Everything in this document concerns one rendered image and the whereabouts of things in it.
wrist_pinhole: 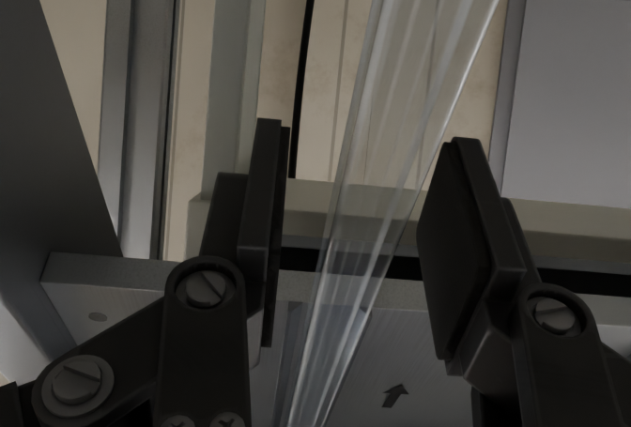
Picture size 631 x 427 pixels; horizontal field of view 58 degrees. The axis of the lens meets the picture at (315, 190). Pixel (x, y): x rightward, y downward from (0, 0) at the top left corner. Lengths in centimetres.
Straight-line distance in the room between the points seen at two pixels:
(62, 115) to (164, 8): 23
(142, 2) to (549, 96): 249
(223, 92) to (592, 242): 37
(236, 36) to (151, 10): 15
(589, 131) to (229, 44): 243
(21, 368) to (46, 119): 8
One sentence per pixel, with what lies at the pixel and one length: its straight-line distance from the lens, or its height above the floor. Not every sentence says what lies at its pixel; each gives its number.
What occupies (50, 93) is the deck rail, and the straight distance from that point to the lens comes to 17.
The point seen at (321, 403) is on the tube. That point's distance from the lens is 21.
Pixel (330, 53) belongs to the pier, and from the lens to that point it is 253.
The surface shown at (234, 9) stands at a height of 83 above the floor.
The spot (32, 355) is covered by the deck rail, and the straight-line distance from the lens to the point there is 19.
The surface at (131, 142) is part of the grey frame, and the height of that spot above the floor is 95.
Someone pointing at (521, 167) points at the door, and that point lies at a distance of 277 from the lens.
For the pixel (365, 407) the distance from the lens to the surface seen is 25.
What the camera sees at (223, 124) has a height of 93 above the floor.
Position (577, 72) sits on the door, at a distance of 284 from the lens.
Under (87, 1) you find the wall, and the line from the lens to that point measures 314.
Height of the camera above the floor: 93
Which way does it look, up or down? 6 degrees up
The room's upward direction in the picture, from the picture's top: 175 degrees counter-clockwise
